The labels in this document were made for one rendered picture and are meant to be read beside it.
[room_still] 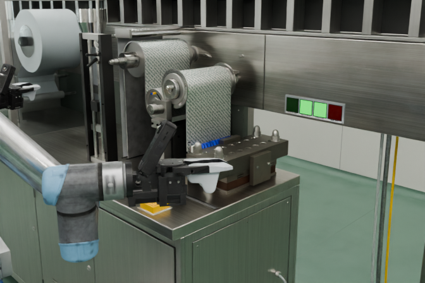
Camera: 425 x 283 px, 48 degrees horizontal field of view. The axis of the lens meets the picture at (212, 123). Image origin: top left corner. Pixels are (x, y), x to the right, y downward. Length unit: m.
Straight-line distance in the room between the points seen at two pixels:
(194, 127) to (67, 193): 0.91
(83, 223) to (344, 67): 1.06
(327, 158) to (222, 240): 3.06
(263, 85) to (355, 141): 2.61
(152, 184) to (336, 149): 3.67
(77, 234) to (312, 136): 3.84
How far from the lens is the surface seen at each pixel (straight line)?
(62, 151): 2.26
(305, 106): 1.76
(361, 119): 1.67
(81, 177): 0.92
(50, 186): 0.93
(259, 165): 1.74
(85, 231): 0.96
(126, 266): 1.80
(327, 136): 4.55
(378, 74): 1.62
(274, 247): 1.90
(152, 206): 1.54
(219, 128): 1.86
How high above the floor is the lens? 1.55
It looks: 14 degrees down
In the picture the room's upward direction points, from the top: straight up
